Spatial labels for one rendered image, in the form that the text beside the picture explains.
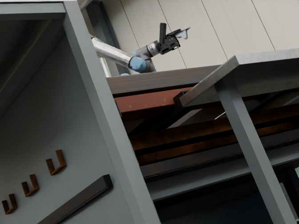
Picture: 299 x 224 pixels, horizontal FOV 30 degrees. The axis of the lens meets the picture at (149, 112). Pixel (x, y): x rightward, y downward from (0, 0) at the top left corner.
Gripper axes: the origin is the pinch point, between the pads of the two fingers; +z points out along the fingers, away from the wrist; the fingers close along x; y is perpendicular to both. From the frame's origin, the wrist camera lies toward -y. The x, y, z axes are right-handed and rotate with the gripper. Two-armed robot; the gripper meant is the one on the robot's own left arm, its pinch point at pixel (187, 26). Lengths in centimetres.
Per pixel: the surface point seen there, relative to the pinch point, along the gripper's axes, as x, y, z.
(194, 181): 137, 76, 6
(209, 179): 133, 78, 9
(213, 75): 148, 52, 25
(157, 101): 138, 50, 5
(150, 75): 135, 42, 6
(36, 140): 146, 46, -33
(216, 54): -787, -120, -101
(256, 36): -744, -109, -15
